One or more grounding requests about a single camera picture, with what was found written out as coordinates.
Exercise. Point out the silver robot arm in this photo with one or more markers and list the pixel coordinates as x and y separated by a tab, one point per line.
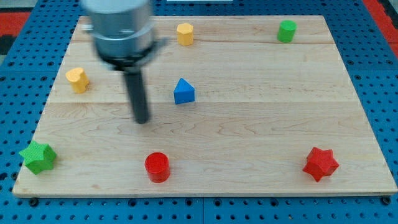
123	31

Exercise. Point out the red star block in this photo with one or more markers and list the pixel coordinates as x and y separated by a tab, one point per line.
320	163

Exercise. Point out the green star block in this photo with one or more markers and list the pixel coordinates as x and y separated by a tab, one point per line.
38	157

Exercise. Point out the blue triangle block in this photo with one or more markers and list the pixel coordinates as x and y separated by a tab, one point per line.
184	92

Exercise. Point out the wooden board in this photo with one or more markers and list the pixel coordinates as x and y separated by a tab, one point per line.
260	107

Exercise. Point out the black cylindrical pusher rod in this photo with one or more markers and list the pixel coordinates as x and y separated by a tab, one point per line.
137	94

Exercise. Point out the red cylinder block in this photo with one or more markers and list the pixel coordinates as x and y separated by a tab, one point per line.
157	167

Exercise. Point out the yellow hexagon block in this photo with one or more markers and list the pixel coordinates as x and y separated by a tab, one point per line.
185	34

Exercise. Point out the green cylinder block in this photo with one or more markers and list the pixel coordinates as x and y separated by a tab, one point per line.
286	31

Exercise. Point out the yellow heart block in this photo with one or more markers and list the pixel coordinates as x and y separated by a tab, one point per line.
77	79

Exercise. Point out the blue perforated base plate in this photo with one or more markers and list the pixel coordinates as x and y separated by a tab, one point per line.
366	37

